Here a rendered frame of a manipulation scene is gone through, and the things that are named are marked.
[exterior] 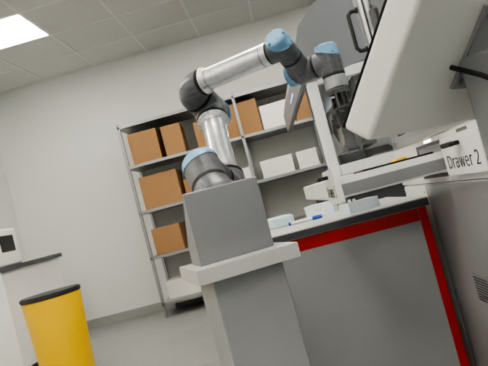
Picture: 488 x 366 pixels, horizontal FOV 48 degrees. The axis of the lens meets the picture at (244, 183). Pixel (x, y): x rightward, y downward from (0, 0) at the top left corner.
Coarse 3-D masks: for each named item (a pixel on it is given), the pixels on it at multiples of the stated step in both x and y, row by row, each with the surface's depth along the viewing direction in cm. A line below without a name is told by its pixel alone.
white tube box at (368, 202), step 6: (366, 198) 202; (372, 198) 202; (342, 204) 208; (348, 204) 200; (354, 204) 200; (360, 204) 201; (366, 204) 202; (372, 204) 202; (378, 204) 203; (342, 210) 205; (348, 210) 200; (354, 210) 200; (360, 210) 201
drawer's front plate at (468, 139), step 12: (468, 132) 137; (468, 144) 139; (480, 144) 132; (444, 156) 160; (456, 156) 150; (468, 156) 142; (480, 156) 134; (456, 168) 153; (468, 168) 144; (480, 168) 136
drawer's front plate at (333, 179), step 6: (330, 168) 166; (336, 168) 165; (324, 174) 187; (330, 174) 169; (336, 174) 165; (330, 180) 173; (336, 180) 165; (330, 186) 177; (336, 186) 165; (336, 192) 167; (342, 192) 164; (330, 198) 186; (336, 198) 170; (342, 198) 164
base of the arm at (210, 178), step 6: (204, 174) 158; (210, 174) 157; (216, 174) 157; (222, 174) 158; (198, 180) 158; (204, 180) 156; (210, 180) 154; (216, 180) 153; (222, 180) 153; (228, 180) 154; (192, 186) 160; (198, 186) 157; (204, 186) 153; (210, 186) 152
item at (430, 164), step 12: (432, 156) 165; (384, 168) 166; (396, 168) 166; (408, 168) 165; (420, 168) 165; (432, 168) 165; (444, 168) 165; (348, 180) 166; (360, 180) 166; (372, 180) 166; (384, 180) 166; (396, 180) 165; (408, 180) 166; (348, 192) 166; (360, 192) 166
